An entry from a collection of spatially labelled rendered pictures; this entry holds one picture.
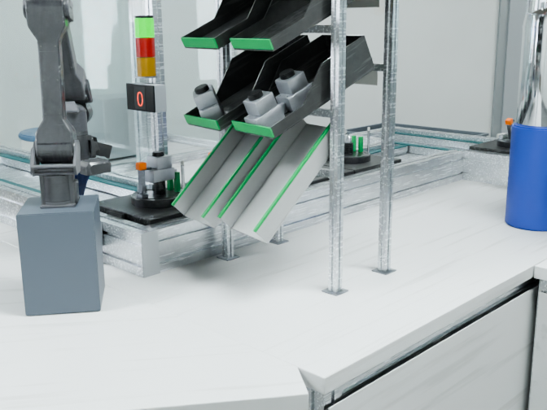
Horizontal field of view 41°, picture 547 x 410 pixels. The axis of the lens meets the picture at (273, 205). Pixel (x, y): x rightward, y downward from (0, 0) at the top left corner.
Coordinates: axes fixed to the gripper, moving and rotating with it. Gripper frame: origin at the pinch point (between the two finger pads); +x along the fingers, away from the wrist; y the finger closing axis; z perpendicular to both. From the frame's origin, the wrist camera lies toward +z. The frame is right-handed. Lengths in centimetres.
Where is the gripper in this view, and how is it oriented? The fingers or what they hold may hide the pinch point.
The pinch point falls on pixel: (78, 184)
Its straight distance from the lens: 170.1
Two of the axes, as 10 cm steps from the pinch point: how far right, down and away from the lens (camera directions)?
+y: -7.2, -1.8, 6.7
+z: 6.9, -1.9, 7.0
